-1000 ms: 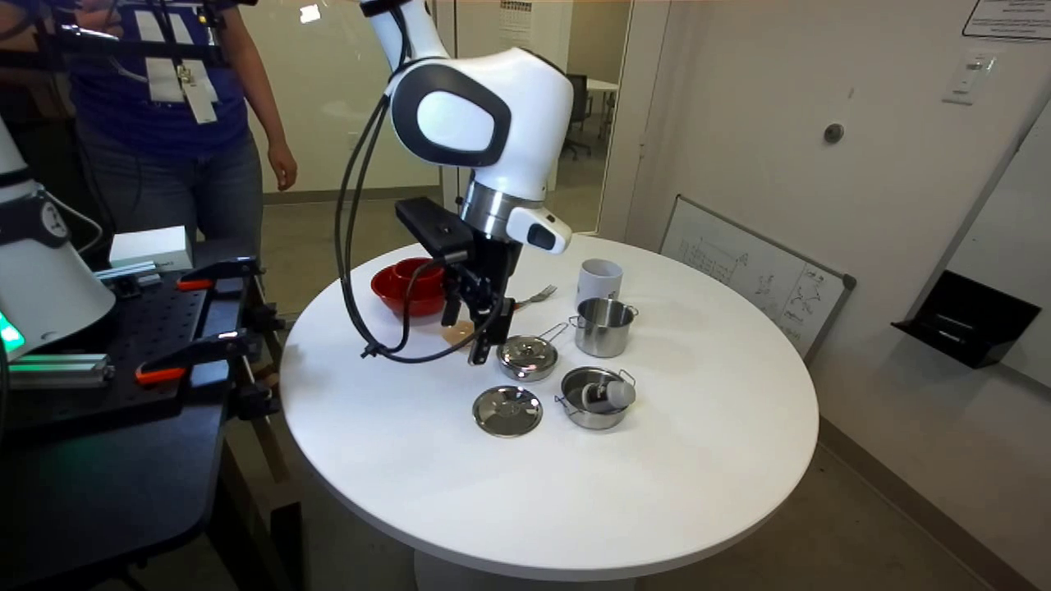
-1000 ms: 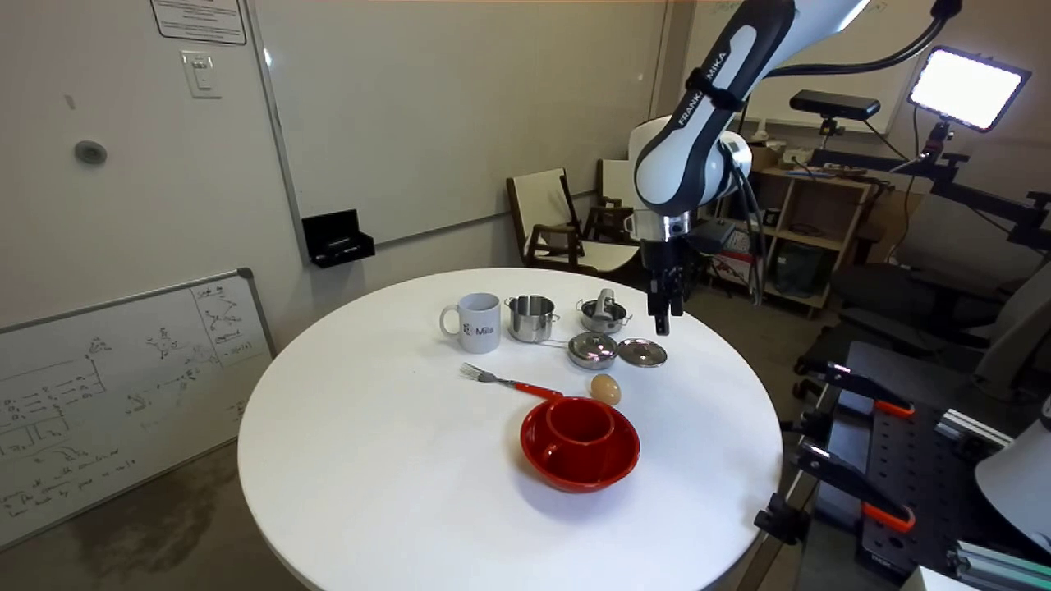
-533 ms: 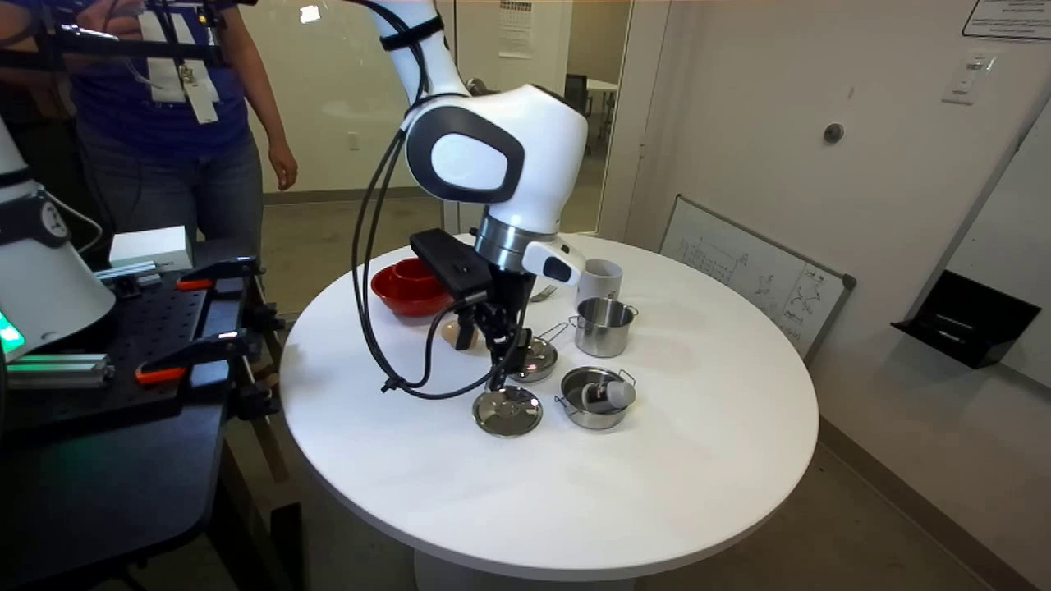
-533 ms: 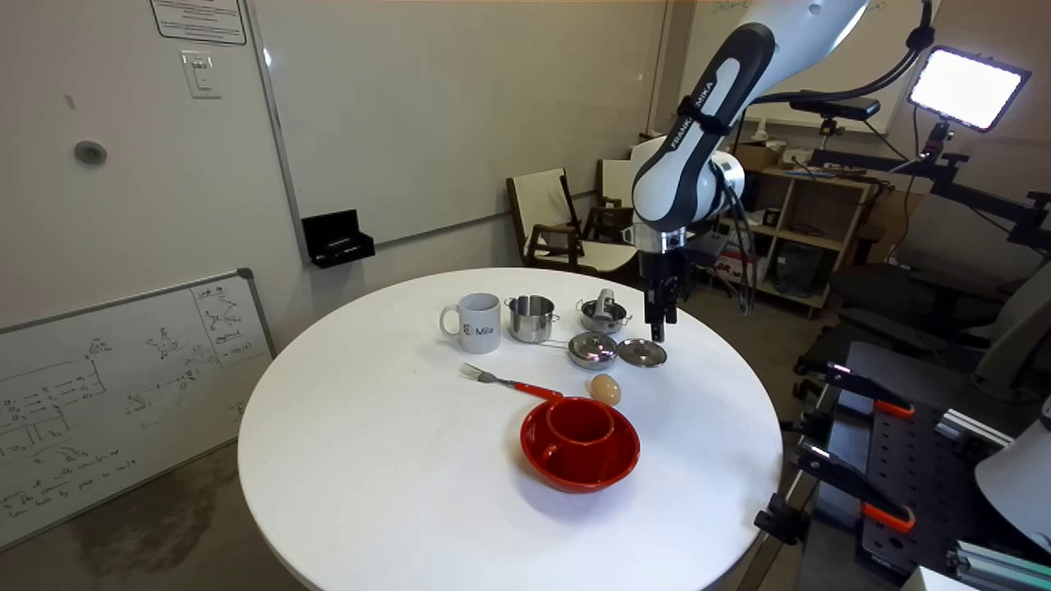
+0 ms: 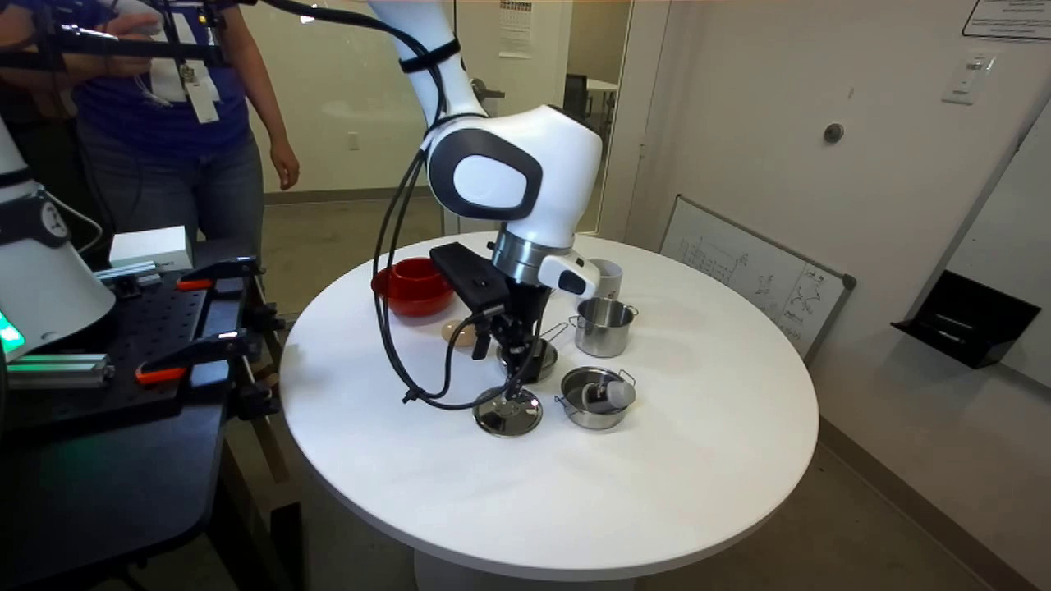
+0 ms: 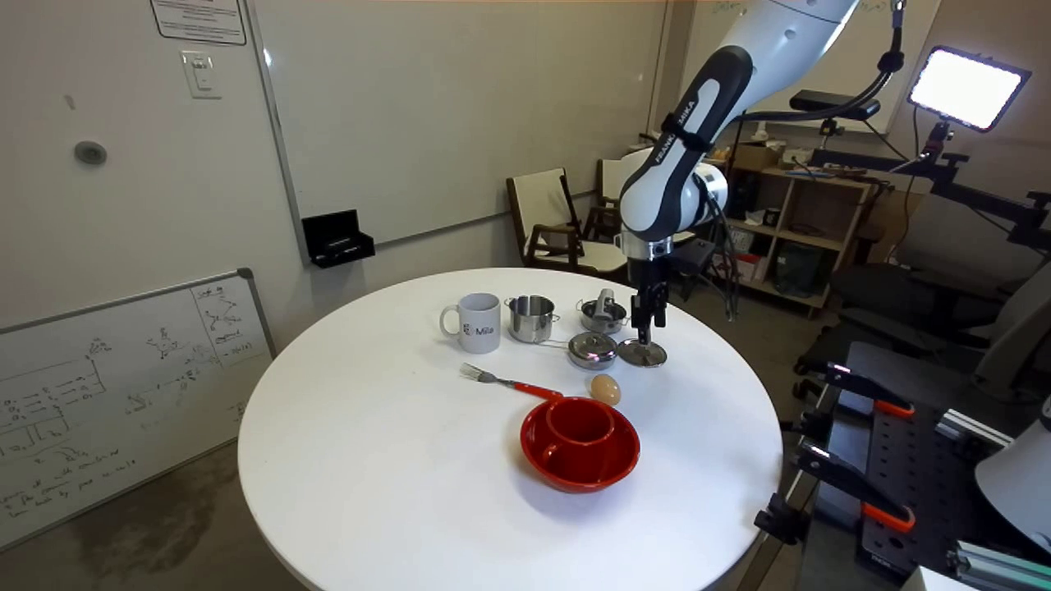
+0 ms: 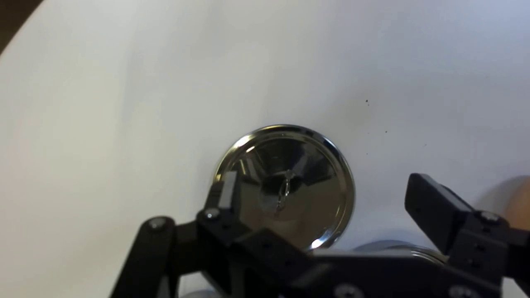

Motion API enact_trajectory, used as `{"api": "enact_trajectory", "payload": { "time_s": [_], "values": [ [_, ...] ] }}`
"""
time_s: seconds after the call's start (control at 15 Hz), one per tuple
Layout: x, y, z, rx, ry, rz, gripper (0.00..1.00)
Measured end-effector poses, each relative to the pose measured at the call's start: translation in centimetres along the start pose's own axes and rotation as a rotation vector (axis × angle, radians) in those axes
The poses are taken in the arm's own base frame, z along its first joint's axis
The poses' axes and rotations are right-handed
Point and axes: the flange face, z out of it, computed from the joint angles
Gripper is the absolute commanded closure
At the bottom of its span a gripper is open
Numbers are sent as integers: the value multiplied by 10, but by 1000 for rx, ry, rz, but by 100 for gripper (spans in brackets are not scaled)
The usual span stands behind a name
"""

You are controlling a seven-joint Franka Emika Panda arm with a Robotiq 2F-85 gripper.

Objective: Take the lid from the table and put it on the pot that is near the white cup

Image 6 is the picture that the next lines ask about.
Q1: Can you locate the aluminium extrusion bar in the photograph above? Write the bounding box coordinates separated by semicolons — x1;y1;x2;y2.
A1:
947;536;1051;591

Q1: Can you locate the wooden storage shelf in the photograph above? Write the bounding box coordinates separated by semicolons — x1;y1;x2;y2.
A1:
710;162;884;312

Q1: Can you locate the fork with red handle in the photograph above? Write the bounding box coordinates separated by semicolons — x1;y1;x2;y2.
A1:
461;362;568;404

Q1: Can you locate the bright led light panel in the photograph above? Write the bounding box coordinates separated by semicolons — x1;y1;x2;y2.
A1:
906;43;1033;135

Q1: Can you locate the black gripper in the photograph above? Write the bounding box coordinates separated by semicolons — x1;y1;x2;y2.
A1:
625;243;684;340

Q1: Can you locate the round shallow steel dish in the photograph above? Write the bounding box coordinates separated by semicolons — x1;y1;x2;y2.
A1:
566;331;621;374

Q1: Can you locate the red plastic cup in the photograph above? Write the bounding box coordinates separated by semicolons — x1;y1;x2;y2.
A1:
541;393;617;451

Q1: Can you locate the black box on floor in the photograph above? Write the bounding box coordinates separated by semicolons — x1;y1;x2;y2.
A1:
299;206;379;271

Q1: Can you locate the white conical machine base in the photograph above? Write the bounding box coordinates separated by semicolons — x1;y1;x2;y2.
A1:
973;420;1051;556

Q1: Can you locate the round grey wall cap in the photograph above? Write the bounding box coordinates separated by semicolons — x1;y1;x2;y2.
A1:
72;138;110;171

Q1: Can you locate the small whiteboard with drawings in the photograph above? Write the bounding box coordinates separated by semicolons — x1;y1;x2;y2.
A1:
0;267;277;553

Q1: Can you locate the red plastic bowl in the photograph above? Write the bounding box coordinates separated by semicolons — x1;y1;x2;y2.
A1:
514;393;648;496

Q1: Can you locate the white wall thermostat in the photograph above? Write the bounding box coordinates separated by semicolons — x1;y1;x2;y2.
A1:
182;48;225;101

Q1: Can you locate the grey office chair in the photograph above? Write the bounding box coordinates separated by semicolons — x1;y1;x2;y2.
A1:
813;260;1051;387

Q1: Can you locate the black perforated work table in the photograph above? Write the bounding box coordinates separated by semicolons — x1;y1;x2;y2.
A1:
795;337;1051;584

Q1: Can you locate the large wall whiteboard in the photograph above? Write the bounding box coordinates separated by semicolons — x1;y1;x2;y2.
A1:
241;0;672;254

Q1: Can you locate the small steel pot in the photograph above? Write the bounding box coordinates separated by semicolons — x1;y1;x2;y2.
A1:
506;293;557;347

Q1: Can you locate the white mug with print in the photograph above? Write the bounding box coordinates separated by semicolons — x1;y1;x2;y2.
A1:
437;289;506;355

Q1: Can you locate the black bar camera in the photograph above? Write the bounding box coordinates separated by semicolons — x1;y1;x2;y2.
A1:
785;90;884;124

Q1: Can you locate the steel pot lid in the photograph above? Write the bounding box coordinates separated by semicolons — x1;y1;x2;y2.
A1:
614;337;669;371

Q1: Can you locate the small steel saucepan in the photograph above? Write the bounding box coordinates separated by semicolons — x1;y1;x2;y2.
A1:
575;286;634;337

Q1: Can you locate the black clamp orange handle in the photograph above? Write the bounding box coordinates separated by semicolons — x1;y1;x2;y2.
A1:
822;362;918;425
795;441;918;537

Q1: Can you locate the white paper wall notice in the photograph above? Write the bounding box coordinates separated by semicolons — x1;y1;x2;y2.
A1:
148;0;250;48

